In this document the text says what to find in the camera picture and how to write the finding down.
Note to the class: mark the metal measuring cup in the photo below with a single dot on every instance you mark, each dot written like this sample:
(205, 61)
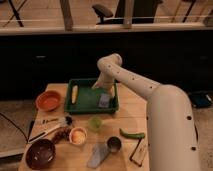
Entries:
(114, 144)

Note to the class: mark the green pepper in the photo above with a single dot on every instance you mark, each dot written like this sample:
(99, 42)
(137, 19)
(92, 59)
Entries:
(131, 135)

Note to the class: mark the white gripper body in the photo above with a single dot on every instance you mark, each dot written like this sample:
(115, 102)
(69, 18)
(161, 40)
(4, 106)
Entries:
(104, 81)

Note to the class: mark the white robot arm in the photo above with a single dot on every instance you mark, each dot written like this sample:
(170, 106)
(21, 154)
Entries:
(172, 143)

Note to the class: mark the black office chair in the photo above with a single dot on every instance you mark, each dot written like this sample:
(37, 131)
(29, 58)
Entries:
(144, 12)

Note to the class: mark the orange bowl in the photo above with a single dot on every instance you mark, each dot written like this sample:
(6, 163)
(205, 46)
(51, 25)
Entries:
(48, 100)

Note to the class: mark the grey cloth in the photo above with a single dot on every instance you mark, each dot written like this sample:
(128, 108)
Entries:
(100, 152)

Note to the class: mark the black framed wooden block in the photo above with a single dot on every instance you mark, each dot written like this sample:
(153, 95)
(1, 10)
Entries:
(139, 152)

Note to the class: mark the yellow corn cob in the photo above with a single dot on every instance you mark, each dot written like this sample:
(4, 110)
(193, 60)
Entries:
(74, 94)

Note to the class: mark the grey sponge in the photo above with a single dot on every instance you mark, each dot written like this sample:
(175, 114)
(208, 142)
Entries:
(104, 101)

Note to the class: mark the dark brown bowl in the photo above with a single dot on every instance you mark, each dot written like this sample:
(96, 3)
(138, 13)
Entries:
(40, 154)

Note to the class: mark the green plastic tray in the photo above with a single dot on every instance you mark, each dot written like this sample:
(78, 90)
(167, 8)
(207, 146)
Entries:
(88, 98)

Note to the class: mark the small cup with orange contents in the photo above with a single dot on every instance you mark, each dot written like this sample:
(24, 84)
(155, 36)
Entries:
(78, 136)

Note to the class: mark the green plastic cup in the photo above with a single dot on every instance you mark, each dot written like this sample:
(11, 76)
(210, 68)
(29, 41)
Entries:
(95, 124)

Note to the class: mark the brown pine cone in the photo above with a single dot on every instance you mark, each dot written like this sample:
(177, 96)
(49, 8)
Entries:
(62, 134)

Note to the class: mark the white handled brush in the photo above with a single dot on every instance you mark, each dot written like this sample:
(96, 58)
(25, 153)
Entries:
(66, 121)

